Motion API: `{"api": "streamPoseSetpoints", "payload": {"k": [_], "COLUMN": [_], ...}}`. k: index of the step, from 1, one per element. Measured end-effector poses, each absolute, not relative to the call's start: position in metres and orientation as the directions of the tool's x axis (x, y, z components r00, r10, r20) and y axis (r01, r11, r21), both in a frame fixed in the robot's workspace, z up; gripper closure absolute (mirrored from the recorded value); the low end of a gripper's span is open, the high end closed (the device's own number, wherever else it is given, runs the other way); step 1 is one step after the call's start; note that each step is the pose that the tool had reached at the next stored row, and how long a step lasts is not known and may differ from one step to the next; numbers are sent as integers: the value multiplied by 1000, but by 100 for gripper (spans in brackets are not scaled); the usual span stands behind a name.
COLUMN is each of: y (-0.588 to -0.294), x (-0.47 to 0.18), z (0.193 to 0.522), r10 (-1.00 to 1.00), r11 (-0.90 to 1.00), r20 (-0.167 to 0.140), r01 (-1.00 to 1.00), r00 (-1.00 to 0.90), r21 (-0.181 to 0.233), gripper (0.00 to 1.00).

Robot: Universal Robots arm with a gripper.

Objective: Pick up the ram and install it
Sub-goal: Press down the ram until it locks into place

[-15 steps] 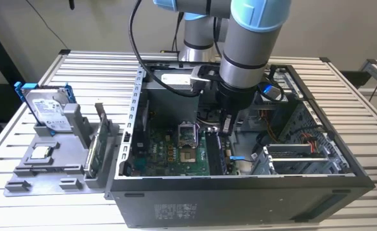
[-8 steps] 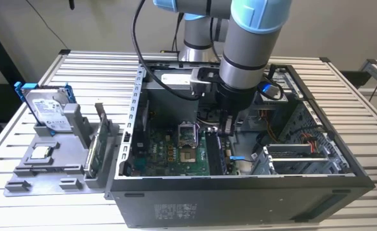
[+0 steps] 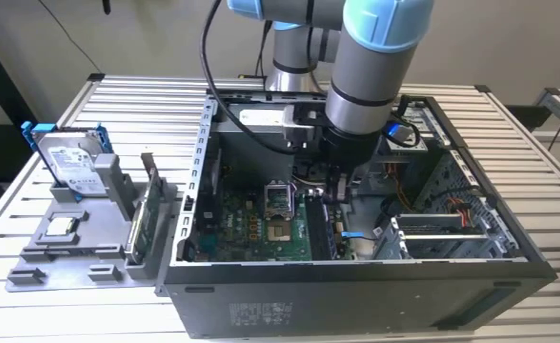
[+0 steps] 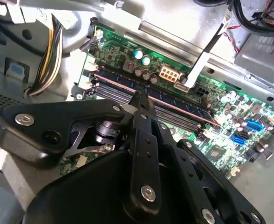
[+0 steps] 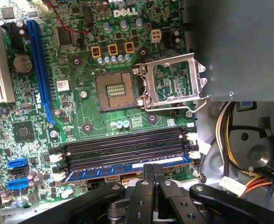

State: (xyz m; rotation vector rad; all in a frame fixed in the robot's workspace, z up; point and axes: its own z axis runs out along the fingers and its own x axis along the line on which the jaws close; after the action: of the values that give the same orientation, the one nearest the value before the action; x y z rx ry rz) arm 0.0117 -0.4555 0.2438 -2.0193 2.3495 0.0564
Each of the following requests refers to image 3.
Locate black PC case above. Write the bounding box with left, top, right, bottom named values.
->
left=154, top=88, right=558, bottom=339

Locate thin metal locking lever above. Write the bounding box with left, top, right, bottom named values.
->
left=287, top=178, right=307, bottom=215

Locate grey parts rack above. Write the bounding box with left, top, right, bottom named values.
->
left=3, top=151, right=178, bottom=293

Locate orange wire bundle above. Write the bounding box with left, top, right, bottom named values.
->
left=381, top=162, right=417, bottom=215

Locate grey power supply unit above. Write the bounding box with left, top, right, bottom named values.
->
left=211, top=102, right=309, bottom=187

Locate CPU socket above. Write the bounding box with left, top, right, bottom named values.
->
left=265, top=220, right=293, bottom=244

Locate metal disk bay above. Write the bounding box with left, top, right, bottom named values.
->
left=372, top=212, right=518, bottom=261

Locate metal socket cover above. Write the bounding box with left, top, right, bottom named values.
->
left=263, top=181, right=294, bottom=219

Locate red yellow wire bundle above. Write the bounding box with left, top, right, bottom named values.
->
left=444, top=199, right=474, bottom=229

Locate round fan housing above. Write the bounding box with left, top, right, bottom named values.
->
left=291, top=160, right=332, bottom=185

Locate blue plug black wire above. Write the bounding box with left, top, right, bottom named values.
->
left=338, top=228, right=385, bottom=241

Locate thin black cable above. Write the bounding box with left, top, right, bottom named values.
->
left=254, top=21, right=269, bottom=78

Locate hard disk in blue carrier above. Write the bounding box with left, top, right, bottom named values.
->
left=19, top=121, right=114, bottom=203

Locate green motherboard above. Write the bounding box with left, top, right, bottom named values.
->
left=211, top=185, right=357, bottom=264

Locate silver CPU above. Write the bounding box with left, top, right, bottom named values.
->
left=43, top=216, right=78, bottom=237

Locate black RAM slot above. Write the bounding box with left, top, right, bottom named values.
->
left=314, top=195, right=332, bottom=260
left=305, top=195, right=318, bottom=260
left=309, top=195, right=325, bottom=260

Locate thick black cable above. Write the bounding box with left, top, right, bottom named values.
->
left=198, top=0, right=311, bottom=155

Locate metal drive cage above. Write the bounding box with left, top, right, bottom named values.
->
left=354, top=96, right=448, bottom=196

